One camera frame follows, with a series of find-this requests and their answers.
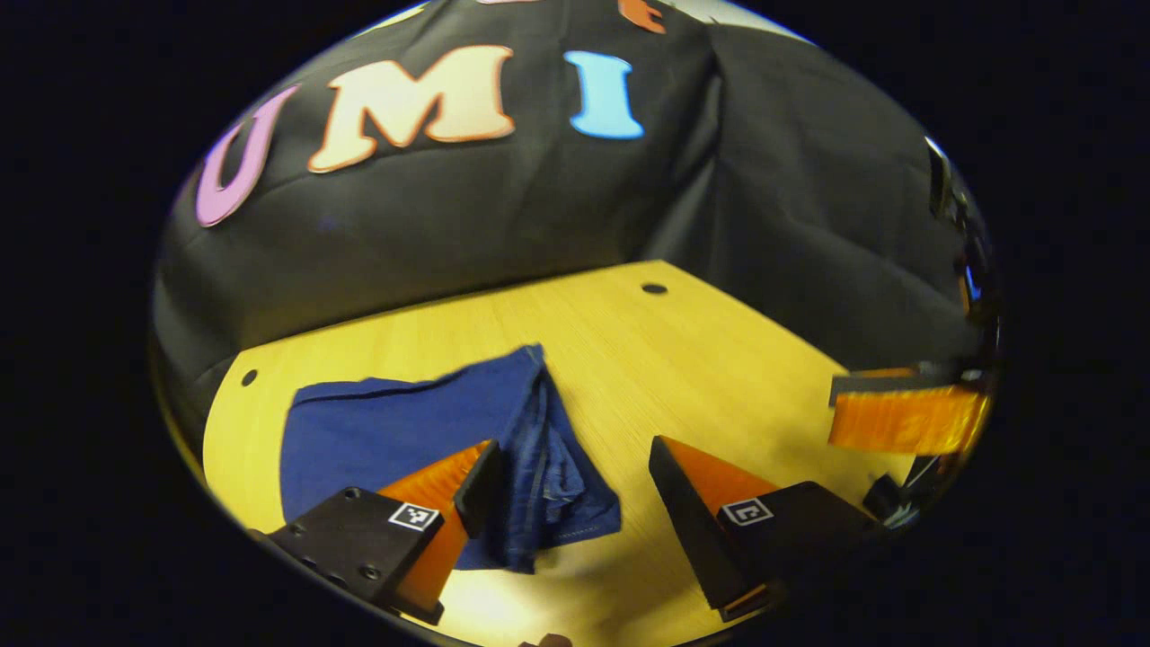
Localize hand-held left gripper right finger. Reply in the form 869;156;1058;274
649;436;886;623

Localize black backdrop cloth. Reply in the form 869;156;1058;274
151;0;989;437

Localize blue jeans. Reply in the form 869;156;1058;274
279;343;623;574

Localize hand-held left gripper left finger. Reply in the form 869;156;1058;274
265;439;504;627

